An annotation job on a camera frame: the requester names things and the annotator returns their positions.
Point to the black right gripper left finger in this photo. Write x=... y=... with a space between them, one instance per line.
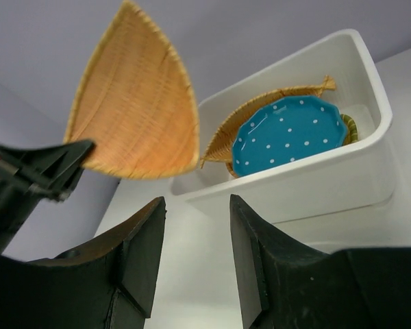
x=107 y=282

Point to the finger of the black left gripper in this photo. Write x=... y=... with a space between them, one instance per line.
x=62 y=165
x=40 y=158

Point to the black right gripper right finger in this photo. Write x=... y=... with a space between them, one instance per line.
x=283 y=283

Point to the triangular orange woven plate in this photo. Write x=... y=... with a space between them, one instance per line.
x=135 y=101

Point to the round orange woven plate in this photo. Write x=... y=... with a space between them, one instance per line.
x=230 y=169

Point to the boat-shaped orange woven basket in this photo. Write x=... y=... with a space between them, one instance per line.
x=219 y=149

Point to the blue polka-dot ceramic plate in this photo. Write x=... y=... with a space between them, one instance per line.
x=285 y=131

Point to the round yellow green-rimmed plate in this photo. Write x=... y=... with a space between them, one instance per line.
x=352 y=135

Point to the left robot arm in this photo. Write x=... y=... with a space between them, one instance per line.
x=30 y=175

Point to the white plastic bin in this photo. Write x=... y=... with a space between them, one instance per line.
x=356 y=175

